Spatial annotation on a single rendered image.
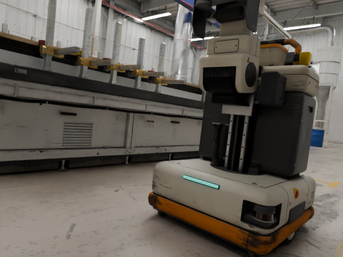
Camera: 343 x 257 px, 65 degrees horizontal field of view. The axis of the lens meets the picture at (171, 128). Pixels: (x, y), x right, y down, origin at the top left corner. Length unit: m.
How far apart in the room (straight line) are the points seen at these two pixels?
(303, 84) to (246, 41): 0.34
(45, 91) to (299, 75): 1.44
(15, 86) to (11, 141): 0.43
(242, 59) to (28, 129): 1.51
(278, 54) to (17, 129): 1.67
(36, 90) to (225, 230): 1.34
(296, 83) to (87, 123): 1.58
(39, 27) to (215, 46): 8.75
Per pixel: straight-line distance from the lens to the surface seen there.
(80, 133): 2.25
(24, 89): 1.82
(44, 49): 1.83
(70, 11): 10.38
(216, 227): 1.16
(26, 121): 2.07
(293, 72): 1.37
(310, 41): 12.83
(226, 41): 1.25
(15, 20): 9.58
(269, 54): 1.48
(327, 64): 9.99
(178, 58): 7.55
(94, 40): 3.19
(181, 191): 1.24
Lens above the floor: 0.52
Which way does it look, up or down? 3 degrees down
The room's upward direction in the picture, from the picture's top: 6 degrees clockwise
